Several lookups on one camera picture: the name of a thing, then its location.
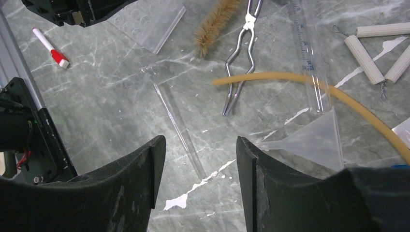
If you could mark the clear graduated cylinder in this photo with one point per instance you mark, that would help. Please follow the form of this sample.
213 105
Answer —
305 29

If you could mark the clear plastic funnel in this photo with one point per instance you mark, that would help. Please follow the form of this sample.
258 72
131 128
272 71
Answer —
318 141

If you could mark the white paper packet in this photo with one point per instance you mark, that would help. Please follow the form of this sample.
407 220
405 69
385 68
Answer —
402 130

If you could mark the red white marker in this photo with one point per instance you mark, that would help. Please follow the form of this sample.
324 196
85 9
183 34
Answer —
57 56

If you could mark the glass stirring rod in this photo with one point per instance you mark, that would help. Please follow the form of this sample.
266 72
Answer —
169 101

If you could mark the tan bottle brush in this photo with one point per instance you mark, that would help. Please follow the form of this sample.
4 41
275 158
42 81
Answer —
211 26

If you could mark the blue capped tube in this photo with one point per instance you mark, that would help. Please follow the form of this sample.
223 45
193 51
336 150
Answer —
402 166

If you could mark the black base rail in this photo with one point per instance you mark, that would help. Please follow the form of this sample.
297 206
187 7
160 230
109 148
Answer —
29 141

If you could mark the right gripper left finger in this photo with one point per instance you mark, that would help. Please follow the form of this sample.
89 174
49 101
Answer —
117 197

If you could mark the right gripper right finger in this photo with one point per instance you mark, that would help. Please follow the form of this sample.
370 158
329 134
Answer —
278 198

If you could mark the clear well plate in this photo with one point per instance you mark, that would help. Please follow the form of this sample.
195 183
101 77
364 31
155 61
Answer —
149 22

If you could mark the yellow rubber tube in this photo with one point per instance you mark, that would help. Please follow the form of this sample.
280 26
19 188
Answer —
394 139

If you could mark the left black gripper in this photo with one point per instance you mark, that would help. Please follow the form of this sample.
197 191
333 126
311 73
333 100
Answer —
83 13

